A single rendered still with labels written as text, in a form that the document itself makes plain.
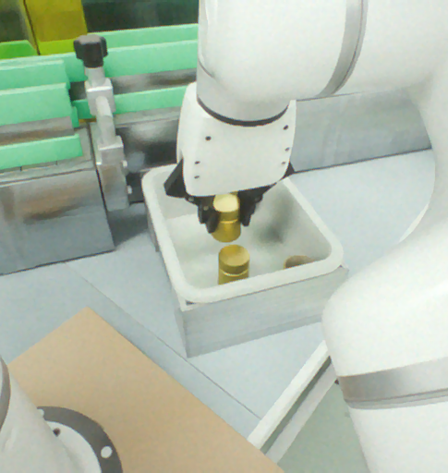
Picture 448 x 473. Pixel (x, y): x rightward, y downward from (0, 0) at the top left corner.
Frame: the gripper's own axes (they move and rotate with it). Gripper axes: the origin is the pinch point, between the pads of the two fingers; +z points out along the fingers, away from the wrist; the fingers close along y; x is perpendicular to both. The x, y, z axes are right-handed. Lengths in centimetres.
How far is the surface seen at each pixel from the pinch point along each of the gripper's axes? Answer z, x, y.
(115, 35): -5.1, -27.6, 7.5
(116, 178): -0.2, -6.9, 11.0
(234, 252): 1.6, 4.7, 0.4
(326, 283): -0.4, 11.4, -7.0
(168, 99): -0.7, -18.9, 2.4
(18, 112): -7.8, -10.6, 19.0
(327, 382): 64, 11, -29
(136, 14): -1.1, -40.1, 3.1
